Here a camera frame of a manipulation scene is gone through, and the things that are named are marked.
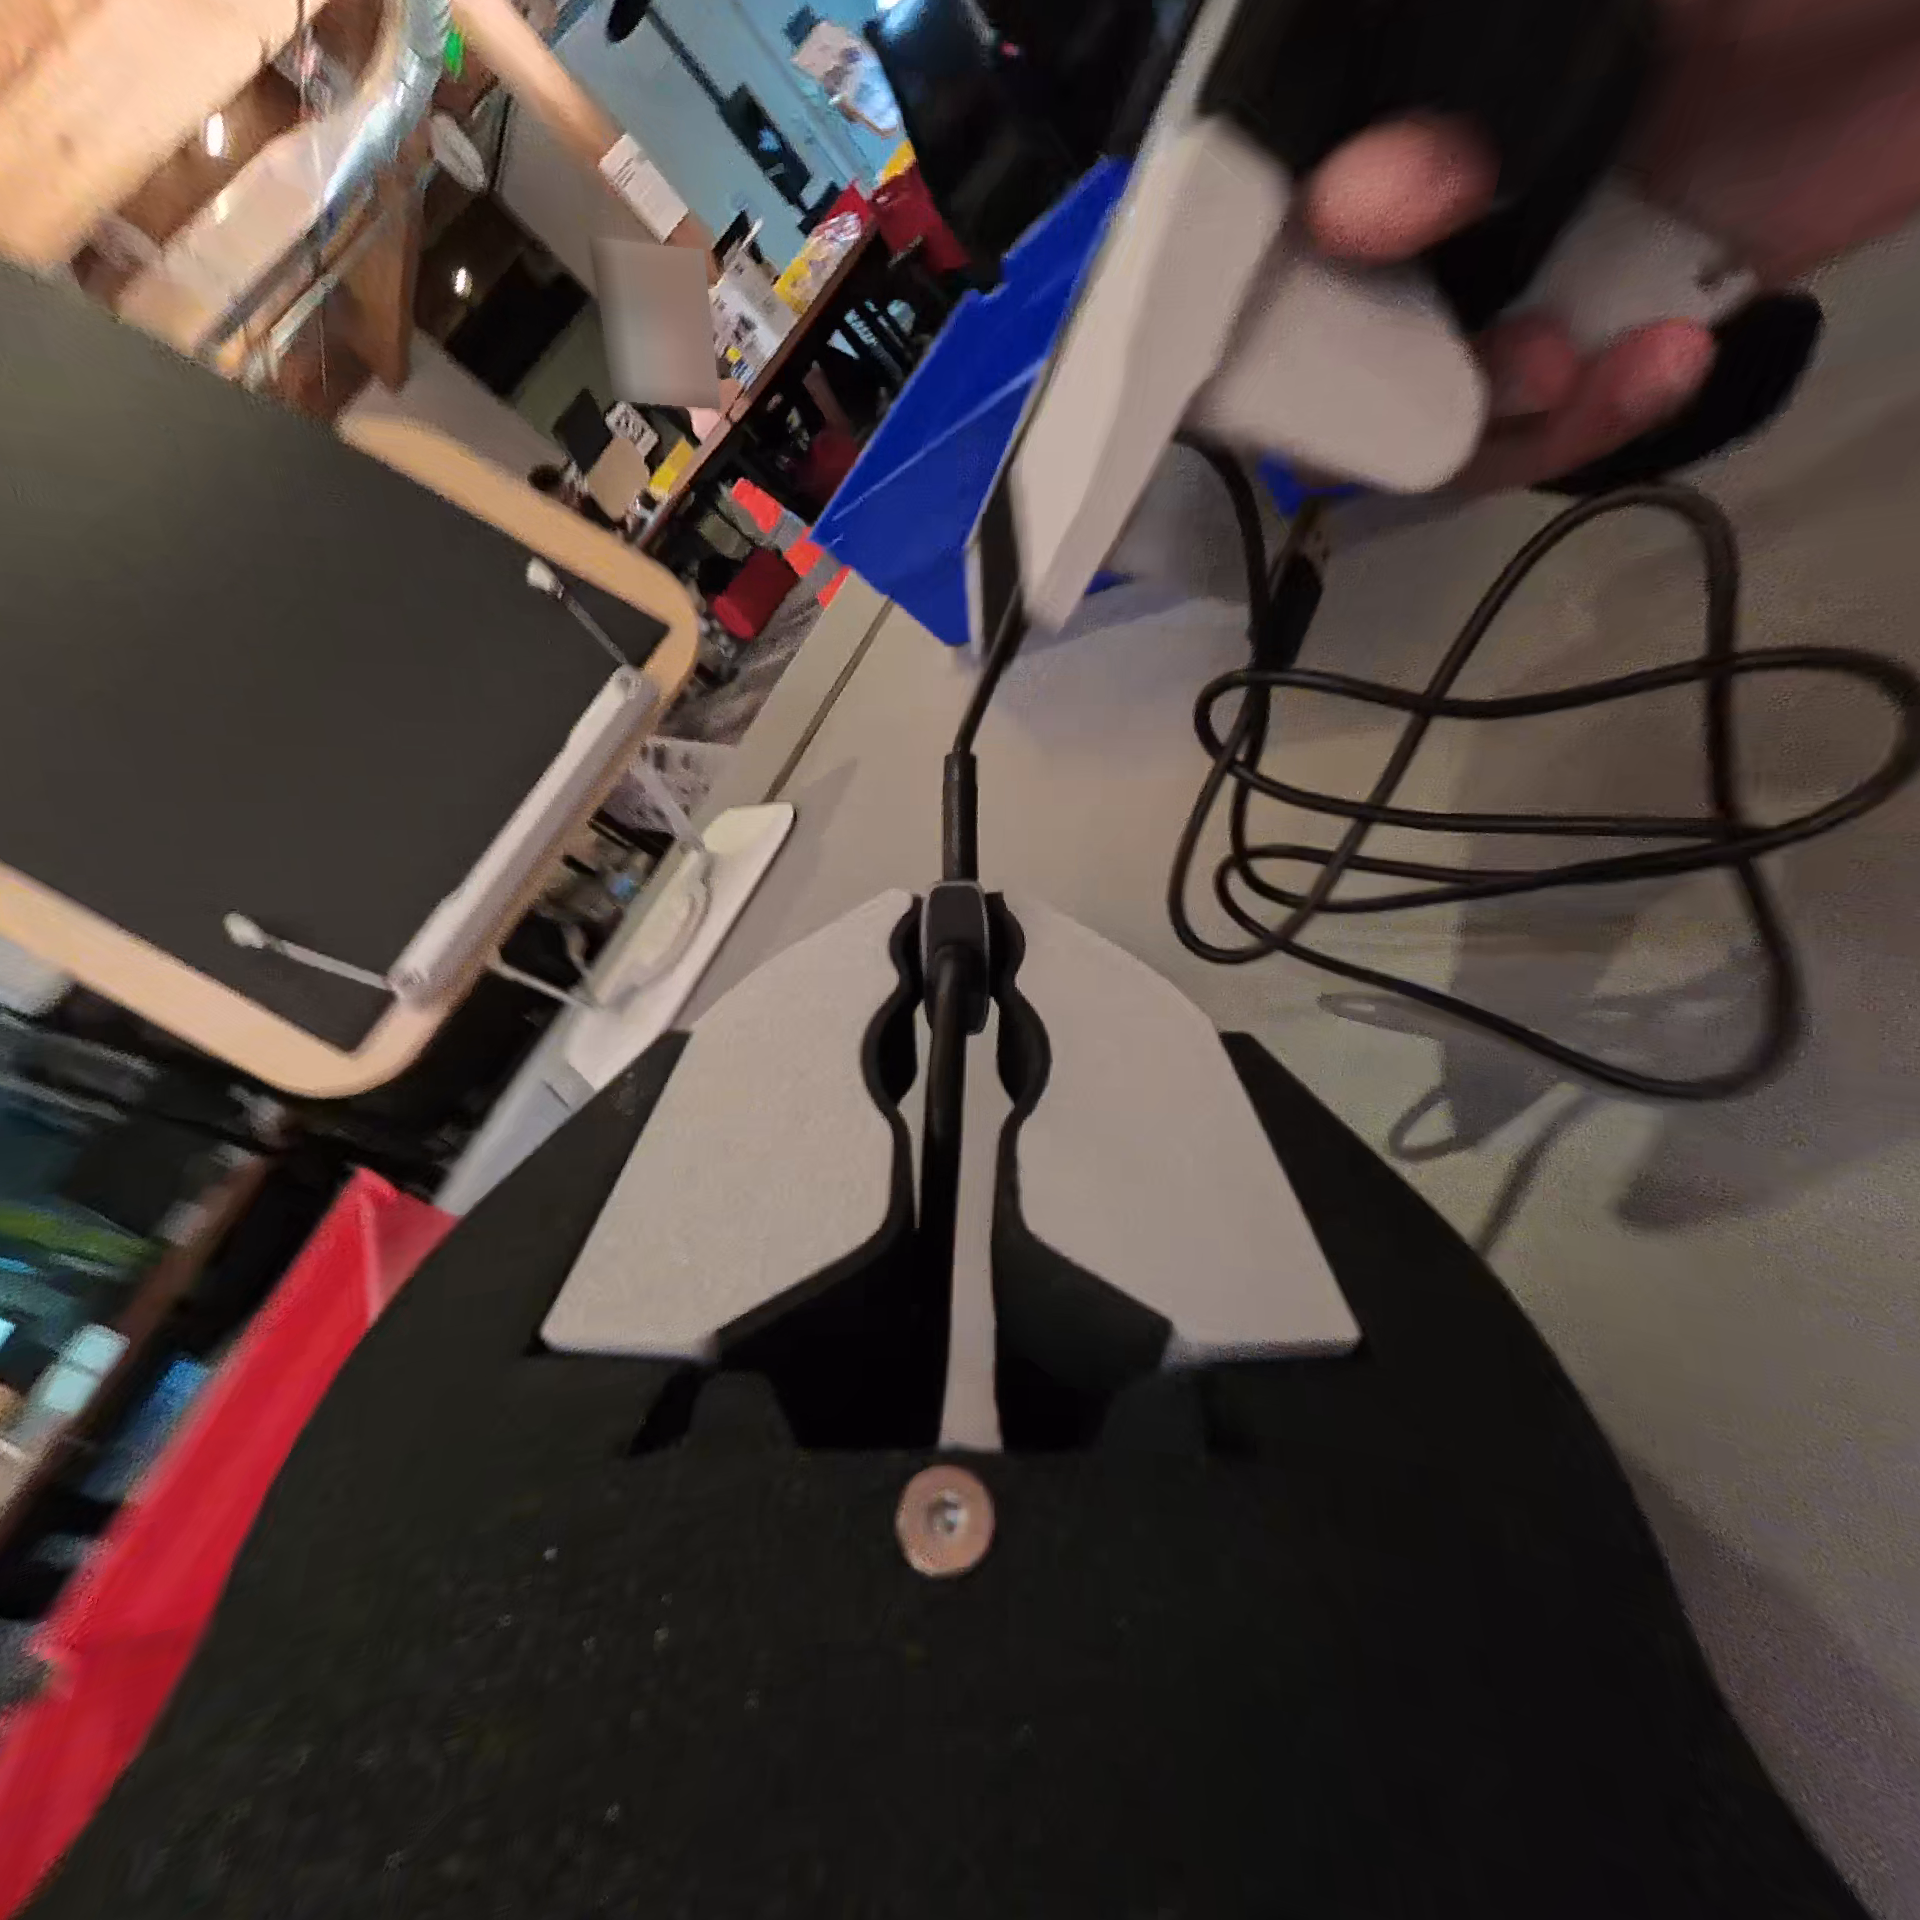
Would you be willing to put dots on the person's right hand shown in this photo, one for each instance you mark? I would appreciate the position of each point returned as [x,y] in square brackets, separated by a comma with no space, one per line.
[1800,121]

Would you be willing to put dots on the orange traffic cone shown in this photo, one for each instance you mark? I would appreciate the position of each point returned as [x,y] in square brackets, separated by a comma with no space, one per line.
[775,557]

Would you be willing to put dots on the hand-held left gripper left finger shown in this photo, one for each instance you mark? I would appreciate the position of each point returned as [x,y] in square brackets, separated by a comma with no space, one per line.
[720,1201]

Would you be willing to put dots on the wooden background table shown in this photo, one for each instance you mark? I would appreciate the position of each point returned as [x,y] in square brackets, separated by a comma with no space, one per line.
[766,330]

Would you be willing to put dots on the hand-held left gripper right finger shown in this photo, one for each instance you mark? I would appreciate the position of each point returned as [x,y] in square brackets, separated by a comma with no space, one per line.
[1181,1201]

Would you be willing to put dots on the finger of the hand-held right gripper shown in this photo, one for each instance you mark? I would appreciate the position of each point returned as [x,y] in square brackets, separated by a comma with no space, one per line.
[1127,391]
[1351,376]

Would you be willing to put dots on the grey desk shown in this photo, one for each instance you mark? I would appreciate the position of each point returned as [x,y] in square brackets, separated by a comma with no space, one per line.
[1681,1260]

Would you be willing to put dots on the blue plastic bin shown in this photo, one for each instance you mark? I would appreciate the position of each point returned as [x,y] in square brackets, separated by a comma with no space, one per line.
[961,451]

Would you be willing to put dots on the red plastic bin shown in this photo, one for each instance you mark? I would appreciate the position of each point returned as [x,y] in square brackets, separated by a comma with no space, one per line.
[180,1501]

